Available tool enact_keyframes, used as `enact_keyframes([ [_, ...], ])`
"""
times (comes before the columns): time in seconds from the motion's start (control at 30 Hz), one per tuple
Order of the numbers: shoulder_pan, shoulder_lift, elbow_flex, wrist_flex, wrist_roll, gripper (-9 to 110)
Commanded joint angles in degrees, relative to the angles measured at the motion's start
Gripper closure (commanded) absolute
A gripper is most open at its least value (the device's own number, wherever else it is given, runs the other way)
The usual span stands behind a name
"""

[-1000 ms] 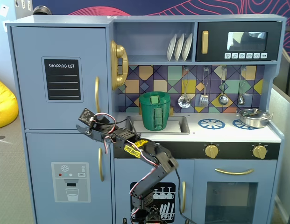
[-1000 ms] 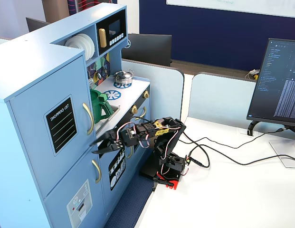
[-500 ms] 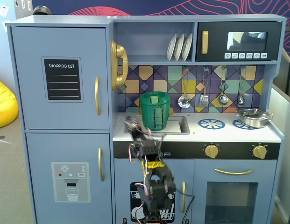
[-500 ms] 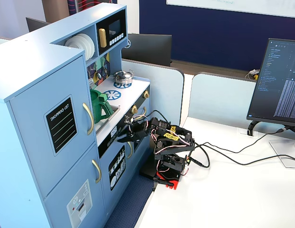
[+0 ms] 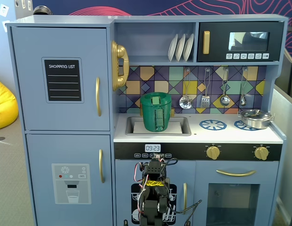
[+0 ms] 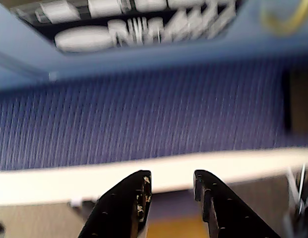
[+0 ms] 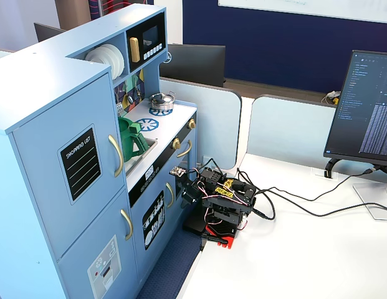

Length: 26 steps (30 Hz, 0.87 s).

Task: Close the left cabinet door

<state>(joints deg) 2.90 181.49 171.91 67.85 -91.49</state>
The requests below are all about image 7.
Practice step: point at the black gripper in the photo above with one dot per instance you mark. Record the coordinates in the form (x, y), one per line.
(187, 189)

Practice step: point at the blue shopping list cabinet door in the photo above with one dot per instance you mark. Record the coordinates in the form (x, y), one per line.
(50, 187)

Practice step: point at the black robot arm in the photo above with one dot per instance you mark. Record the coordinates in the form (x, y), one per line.
(227, 205)

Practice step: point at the blue oven door with window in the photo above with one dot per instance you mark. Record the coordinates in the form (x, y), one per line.
(184, 162)

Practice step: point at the blue dishwasher print door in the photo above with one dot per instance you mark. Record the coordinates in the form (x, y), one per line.
(140, 224)

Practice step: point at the blue door with dispenser print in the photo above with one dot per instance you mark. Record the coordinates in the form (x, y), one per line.
(87, 243)

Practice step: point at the black flat block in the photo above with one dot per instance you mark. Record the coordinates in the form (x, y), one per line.
(194, 225)

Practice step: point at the gold stove knob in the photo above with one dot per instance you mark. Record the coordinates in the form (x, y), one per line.
(191, 124)
(176, 143)

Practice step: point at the steel toy sink basin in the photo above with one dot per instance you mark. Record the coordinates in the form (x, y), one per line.
(143, 155)

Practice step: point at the light blue desk divider panel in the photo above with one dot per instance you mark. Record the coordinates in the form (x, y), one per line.
(212, 124)
(289, 130)

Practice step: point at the green toy pitcher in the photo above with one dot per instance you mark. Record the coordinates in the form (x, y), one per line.
(129, 140)

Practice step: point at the steel toy pot with lid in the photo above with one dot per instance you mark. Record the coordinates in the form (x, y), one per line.
(162, 101)

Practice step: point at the small hanging toy utensil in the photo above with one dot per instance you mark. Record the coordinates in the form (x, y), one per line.
(130, 99)
(137, 92)

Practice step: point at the black monitor with round logo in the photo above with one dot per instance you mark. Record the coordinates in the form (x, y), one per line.
(196, 65)

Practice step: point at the white desk grommet plate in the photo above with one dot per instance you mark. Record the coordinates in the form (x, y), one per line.
(318, 172)

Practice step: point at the white toy plate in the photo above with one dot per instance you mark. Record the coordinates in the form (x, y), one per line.
(96, 56)
(121, 67)
(116, 62)

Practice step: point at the blue toy kitchen body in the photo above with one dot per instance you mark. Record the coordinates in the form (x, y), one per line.
(40, 78)

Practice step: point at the silver monitor stand base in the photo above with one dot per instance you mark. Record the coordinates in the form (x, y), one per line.
(372, 194)

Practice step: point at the lit computer monitor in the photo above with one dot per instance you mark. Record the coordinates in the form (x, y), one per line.
(361, 109)

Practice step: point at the dark banner with red lines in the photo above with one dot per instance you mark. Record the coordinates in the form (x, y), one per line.
(96, 7)

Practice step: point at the plain black monitor back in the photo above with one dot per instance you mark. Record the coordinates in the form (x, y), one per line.
(46, 32)

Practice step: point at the white whiteboard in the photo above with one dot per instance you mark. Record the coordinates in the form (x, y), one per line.
(305, 6)

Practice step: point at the small silver gripper camera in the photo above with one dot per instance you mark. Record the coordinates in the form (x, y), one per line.
(177, 172)

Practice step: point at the red robot base mount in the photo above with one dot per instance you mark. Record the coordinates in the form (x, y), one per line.
(226, 241)

